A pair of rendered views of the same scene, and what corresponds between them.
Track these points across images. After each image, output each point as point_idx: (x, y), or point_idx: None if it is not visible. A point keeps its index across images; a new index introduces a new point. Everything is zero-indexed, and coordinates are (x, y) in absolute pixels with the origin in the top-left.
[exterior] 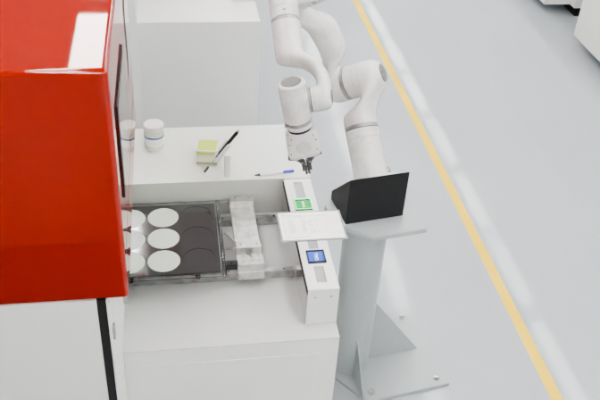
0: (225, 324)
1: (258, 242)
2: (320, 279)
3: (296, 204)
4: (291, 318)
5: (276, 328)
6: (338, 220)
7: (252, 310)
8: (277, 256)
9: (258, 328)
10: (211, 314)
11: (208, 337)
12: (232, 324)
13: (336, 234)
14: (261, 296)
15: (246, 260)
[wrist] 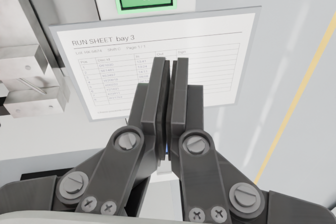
0: (36, 135)
1: (31, 63)
2: (162, 168)
3: None
4: (122, 123)
5: (103, 134)
6: (239, 56)
7: (66, 116)
8: (84, 9)
9: (81, 136)
10: (9, 125)
11: (22, 149)
12: (46, 134)
13: (216, 97)
14: (73, 97)
15: (25, 108)
